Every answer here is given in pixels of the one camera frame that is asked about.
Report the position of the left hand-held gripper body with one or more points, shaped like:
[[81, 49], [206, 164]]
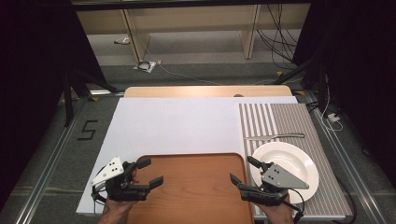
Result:
[[113, 169]]

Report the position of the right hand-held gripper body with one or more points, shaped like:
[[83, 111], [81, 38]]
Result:
[[280, 179]]

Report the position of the person's right hand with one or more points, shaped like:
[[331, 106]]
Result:
[[278, 214]]

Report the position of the person's left hand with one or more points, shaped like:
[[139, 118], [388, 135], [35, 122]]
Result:
[[118, 207]]

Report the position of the white deep plate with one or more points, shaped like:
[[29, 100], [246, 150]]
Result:
[[289, 161]]

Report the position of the silver metal fork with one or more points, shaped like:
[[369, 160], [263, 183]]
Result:
[[280, 136]]

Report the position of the brown wooden tray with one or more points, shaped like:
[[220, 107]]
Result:
[[193, 186]]

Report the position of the white board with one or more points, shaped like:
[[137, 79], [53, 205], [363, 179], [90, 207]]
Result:
[[174, 124]]

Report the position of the grey striped placemat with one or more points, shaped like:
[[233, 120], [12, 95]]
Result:
[[311, 124]]

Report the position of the white power adapter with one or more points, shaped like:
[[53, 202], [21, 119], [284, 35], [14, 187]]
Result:
[[333, 117]]

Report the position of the light wooden table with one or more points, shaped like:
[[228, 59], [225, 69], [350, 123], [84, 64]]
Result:
[[186, 91]]

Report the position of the black stand legs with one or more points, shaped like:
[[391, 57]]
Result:
[[70, 93]]

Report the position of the clear plastic bag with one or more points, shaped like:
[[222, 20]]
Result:
[[144, 66]]

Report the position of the black stand leg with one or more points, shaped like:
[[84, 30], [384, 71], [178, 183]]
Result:
[[294, 72]]

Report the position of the black curtain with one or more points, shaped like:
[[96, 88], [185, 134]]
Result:
[[358, 77], [34, 77]]

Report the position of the small white object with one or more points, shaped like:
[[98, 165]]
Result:
[[122, 40]]

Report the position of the light wooden shelf unit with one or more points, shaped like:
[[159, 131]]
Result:
[[193, 18]]

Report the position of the aluminium floor rail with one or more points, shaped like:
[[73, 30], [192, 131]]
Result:
[[46, 171], [348, 161]]

